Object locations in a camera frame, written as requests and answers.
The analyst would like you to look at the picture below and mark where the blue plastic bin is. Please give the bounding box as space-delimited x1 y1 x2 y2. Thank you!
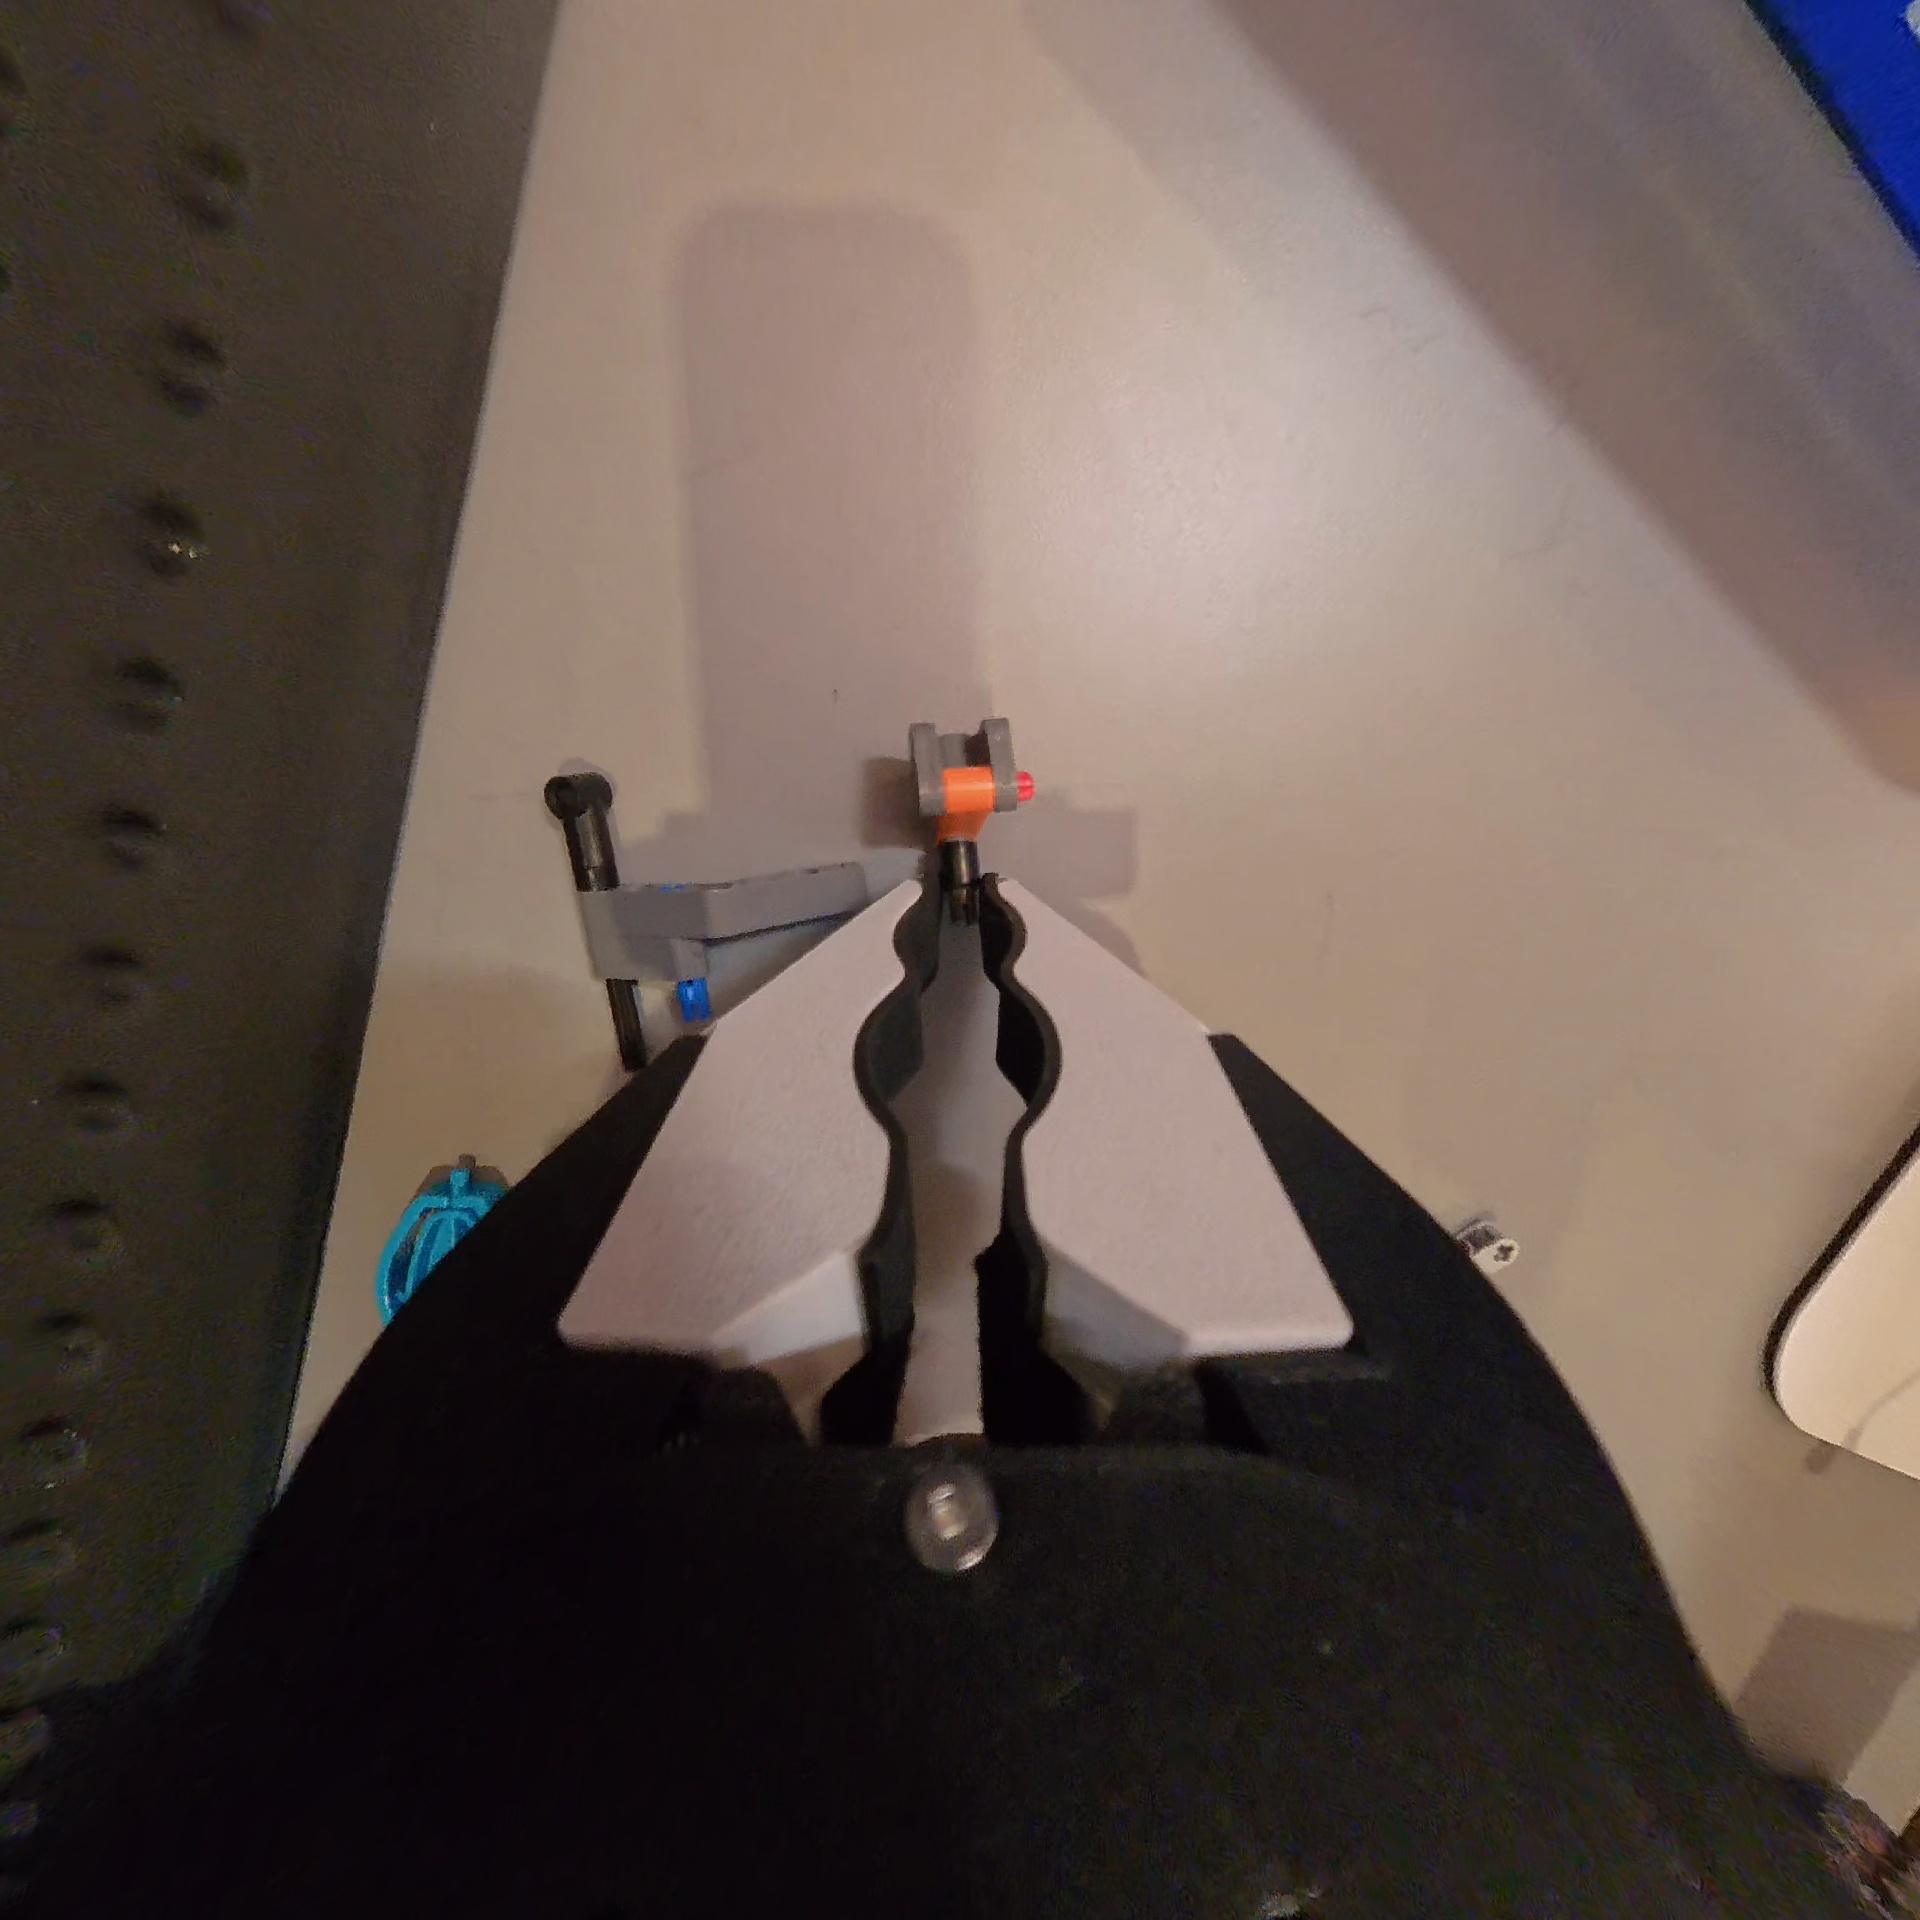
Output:
1747 0 1920 255

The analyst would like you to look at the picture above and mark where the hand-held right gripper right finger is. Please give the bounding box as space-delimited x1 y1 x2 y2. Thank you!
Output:
977 874 1356 1413

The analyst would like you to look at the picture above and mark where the grey beam black axle assembly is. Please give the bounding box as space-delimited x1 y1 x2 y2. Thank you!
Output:
544 772 873 1075

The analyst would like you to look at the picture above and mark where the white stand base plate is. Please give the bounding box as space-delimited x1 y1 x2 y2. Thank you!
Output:
1768 1117 1920 1478

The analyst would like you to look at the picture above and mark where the dark grey connector piece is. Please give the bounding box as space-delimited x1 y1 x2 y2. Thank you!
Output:
908 718 1020 818

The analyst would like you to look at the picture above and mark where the translucent blue plastic tool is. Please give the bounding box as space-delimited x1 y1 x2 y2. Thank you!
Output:
374 1154 505 1327

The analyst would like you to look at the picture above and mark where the black perforated board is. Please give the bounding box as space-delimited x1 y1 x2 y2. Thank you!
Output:
0 0 564 1728

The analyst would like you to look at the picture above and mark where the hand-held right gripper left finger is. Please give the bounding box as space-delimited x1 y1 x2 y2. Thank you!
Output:
557 877 928 1442

